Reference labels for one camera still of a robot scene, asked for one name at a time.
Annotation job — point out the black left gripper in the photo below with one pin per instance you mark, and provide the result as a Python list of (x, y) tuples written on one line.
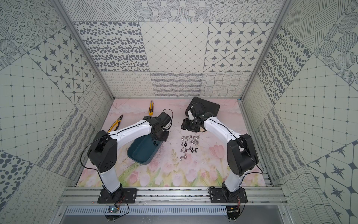
[(159, 134)]

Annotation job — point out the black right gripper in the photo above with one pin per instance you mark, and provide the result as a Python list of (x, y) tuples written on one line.
[(185, 125)]

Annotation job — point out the teal plastic storage box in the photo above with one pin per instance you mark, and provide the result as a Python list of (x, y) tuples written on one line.
[(142, 150)]

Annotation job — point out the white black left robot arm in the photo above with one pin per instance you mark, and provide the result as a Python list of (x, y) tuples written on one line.
[(102, 152)]

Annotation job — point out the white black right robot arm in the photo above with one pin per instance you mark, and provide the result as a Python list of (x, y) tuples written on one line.
[(241, 153)]

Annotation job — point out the yellow black utility knife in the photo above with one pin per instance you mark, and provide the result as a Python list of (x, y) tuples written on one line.
[(151, 108)]

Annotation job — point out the black plastic tool case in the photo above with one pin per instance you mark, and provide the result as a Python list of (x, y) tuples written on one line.
[(202, 106)]

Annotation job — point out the yellow black pliers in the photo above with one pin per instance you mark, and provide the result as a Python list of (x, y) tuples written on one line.
[(116, 124)]

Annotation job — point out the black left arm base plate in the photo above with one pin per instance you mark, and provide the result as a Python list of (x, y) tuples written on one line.
[(121, 195)]

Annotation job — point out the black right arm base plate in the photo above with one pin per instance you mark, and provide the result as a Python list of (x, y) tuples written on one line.
[(223, 195)]

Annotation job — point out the aluminium mounting rail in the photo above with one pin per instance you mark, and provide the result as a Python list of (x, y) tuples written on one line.
[(170, 196)]

